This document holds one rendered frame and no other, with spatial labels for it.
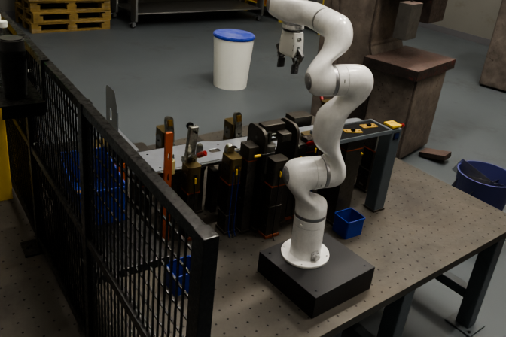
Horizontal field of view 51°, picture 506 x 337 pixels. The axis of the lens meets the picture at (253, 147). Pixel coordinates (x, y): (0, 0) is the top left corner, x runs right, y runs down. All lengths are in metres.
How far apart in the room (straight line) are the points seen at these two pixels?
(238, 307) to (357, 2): 3.46
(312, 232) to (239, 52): 4.26
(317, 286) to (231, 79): 4.43
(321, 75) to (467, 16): 9.65
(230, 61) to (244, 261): 4.13
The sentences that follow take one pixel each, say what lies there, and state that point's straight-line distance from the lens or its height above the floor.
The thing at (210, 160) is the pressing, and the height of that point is 1.00.
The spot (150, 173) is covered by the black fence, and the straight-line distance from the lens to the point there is 1.04.
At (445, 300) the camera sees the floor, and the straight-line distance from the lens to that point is 3.50.
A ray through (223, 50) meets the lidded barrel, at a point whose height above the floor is 0.47.
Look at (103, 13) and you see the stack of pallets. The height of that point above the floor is 0.24.
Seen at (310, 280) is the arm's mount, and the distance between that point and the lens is 2.03.
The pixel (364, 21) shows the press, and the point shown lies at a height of 1.16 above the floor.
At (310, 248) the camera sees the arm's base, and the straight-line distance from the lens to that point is 2.07.
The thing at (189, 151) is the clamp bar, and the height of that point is 1.10.
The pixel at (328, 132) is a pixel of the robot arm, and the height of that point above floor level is 1.37.
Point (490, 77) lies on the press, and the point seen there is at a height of 0.16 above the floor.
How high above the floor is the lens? 2.04
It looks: 25 degrees down
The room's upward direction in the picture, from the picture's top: 6 degrees clockwise
